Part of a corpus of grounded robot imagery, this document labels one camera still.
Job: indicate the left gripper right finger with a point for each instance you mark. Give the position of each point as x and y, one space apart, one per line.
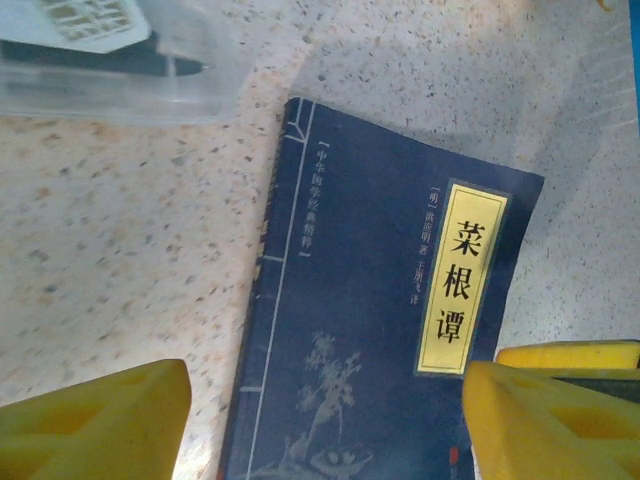
540 430

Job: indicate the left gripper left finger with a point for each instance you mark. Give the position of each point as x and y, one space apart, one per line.
90 430

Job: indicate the clear plastic pencil case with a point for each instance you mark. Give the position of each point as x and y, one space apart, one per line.
100 85

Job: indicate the dark blue book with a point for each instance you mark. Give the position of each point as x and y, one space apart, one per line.
360 300

